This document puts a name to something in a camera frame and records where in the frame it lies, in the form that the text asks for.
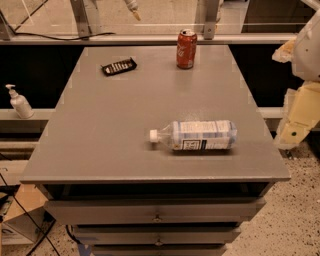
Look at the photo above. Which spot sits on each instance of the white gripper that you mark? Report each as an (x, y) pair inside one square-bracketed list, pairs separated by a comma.
[(308, 53)]

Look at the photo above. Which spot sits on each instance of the clear blue-label plastic bottle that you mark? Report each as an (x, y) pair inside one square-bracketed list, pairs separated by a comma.
[(196, 135)]

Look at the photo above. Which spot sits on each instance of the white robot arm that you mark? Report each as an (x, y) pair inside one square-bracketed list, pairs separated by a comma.
[(305, 61)]

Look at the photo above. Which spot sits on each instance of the white pump dispenser bottle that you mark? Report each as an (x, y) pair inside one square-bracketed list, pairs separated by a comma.
[(19, 103)]

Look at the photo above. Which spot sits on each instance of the red soda can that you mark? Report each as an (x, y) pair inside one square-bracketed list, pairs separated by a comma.
[(186, 48)]

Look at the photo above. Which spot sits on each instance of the black snack bar packet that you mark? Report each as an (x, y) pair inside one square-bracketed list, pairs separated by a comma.
[(119, 67)]

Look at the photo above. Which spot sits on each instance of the hanging cream gripper tip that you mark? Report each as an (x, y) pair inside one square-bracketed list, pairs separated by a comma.
[(132, 6)]

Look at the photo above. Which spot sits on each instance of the grey drawer cabinet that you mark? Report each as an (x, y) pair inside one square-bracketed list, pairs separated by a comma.
[(125, 196)]

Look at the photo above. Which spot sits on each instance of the cardboard box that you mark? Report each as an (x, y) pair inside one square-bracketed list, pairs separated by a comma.
[(23, 215)]

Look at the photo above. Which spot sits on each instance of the metal frame post right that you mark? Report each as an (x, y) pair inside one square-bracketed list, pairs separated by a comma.
[(206, 18)]

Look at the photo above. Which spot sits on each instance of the metal frame post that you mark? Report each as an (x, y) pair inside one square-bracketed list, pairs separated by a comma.
[(206, 18), (87, 18)]

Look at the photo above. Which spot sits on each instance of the metal frame post left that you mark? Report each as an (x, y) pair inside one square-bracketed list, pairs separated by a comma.
[(87, 18)]

